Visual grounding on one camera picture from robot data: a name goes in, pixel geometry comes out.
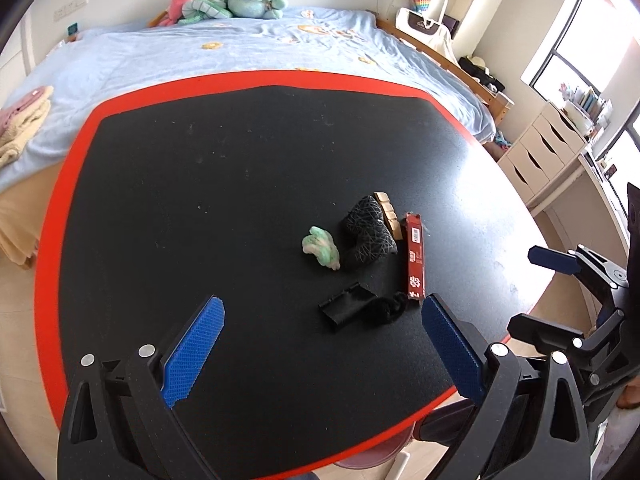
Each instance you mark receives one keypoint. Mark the rainbow bubble bag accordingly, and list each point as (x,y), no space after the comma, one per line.
(421,1)

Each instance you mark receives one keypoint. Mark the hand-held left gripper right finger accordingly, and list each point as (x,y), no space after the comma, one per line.
(452,350)

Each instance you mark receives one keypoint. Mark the green striped plush toy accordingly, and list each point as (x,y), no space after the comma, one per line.
(202,7)

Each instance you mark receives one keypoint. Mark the red narrow box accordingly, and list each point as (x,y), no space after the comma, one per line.
(414,256)

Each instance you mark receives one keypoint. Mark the small black cloth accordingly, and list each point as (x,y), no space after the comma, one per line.
(392,307)

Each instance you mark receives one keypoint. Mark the wooden bed frame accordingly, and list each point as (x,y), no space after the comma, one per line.
(452,67)

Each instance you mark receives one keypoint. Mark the pink folded cloth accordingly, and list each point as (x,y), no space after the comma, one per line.
(25,102)

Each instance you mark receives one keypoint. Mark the black plastic tray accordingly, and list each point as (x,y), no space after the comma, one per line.
(346,308)

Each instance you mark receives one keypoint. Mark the white desk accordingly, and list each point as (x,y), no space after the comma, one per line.
(602,185)

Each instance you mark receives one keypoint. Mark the black patterned pouch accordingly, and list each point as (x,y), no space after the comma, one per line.
(367,237)

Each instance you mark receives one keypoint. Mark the window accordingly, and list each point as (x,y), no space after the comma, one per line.
(585,45)

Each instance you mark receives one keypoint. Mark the folded beige blanket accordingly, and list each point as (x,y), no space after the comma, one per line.
(20,132)

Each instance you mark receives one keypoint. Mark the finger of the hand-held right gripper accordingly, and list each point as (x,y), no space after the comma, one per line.
(550,260)
(542,330)

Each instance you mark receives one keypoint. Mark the white drawer cabinet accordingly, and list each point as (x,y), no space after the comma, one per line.
(542,155)

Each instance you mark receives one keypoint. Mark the white chair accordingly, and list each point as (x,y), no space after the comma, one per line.
(440,10)

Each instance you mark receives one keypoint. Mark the black clothing pile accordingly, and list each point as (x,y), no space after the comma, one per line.
(482,76)

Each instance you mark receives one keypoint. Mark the desk organiser with books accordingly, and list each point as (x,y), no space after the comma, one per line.
(587,107)

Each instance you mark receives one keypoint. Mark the person's right forearm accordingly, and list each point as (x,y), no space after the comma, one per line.
(630,399)

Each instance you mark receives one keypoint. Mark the green white crumpled tissue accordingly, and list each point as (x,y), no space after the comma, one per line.
(322,248)

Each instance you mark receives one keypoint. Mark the white wall socket panel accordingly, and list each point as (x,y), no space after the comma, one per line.
(71,5)

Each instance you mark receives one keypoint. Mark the beige wooden block strip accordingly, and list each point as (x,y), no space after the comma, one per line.
(389,216)

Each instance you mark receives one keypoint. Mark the pink round stool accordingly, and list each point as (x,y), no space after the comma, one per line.
(382,452)

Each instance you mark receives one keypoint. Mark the white cloth bag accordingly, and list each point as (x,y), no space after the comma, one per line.
(425,25)

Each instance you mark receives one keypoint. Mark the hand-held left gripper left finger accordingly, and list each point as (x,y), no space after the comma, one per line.
(195,350)

